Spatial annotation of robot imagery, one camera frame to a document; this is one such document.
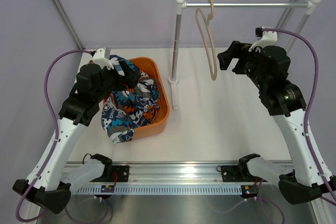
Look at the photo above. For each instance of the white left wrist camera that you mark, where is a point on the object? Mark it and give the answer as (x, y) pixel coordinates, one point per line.
(100, 58)

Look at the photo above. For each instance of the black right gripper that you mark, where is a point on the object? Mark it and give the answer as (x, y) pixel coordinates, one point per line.
(238, 50)

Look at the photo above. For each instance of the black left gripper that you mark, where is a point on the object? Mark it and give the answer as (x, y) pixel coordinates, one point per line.
(131, 77)

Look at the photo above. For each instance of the orange plastic basket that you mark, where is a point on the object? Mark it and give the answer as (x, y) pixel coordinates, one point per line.
(149, 66)

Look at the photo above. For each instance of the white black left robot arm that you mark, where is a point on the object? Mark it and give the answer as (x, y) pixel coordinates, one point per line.
(46, 186)

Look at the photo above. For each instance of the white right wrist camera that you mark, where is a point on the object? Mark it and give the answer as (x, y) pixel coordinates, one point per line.
(266, 37)

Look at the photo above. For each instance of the silver white clothes rack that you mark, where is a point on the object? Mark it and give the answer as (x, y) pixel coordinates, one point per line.
(181, 5)

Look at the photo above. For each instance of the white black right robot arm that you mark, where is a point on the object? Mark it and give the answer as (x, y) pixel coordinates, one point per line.
(268, 68)

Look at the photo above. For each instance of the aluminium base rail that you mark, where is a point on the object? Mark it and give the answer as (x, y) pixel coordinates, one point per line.
(192, 172)

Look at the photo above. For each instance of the wooden clothes hanger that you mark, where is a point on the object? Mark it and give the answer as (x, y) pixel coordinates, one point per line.
(208, 43)

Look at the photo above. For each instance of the colourful patterned shorts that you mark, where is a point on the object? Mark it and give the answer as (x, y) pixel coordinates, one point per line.
(124, 111)

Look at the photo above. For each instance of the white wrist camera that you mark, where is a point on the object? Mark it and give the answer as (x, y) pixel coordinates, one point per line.
(100, 58)
(266, 37)

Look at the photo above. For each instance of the white slotted cable duct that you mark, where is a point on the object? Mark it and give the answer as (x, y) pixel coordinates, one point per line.
(219, 189)

